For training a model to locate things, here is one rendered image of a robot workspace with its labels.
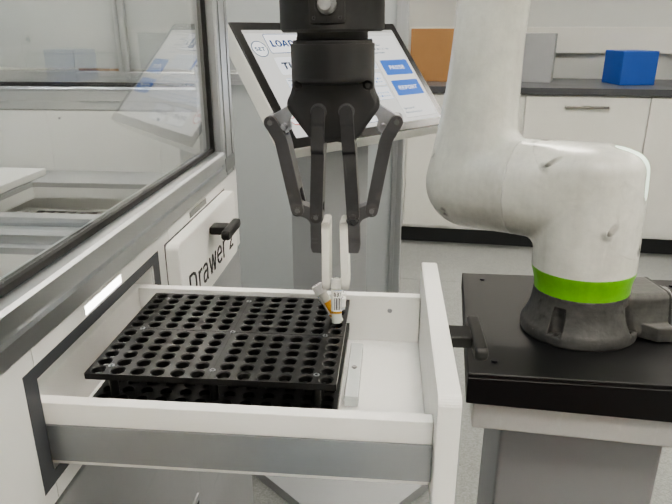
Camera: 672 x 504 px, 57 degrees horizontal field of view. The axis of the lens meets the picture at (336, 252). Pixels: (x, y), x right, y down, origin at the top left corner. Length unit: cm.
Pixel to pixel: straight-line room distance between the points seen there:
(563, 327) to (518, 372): 10
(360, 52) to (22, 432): 41
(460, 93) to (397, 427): 50
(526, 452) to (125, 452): 52
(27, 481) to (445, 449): 33
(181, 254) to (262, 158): 152
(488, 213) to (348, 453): 43
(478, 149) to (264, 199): 157
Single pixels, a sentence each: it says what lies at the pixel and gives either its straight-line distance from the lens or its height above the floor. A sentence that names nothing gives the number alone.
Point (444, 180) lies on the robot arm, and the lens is 86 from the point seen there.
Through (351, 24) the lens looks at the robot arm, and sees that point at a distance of 54.
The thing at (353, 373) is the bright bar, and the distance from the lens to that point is 65.
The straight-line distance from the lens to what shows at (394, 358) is 70.
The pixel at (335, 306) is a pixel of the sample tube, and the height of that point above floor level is 92.
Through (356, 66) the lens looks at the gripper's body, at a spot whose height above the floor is 115.
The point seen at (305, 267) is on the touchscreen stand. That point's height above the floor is 61.
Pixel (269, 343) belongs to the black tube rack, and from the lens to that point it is 60.
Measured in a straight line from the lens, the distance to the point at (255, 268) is 244.
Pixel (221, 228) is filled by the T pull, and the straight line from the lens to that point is 92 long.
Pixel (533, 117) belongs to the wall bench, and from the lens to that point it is 350.
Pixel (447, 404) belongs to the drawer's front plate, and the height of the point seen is 92.
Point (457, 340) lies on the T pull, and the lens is 60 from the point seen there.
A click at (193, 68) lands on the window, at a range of 98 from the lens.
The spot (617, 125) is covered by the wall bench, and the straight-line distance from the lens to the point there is 359.
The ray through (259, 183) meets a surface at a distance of 233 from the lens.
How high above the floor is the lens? 118
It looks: 20 degrees down
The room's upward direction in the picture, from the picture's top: straight up
